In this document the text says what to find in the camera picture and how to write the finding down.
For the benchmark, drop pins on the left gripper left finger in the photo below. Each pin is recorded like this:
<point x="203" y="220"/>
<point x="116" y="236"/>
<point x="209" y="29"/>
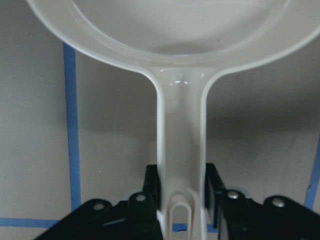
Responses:
<point x="131" y="219"/>

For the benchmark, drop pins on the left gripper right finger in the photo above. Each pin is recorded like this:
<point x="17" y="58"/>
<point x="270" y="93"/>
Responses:
<point x="238" y="217"/>

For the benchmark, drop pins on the beige plastic dustpan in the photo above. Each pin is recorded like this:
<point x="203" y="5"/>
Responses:
<point x="182" y="47"/>

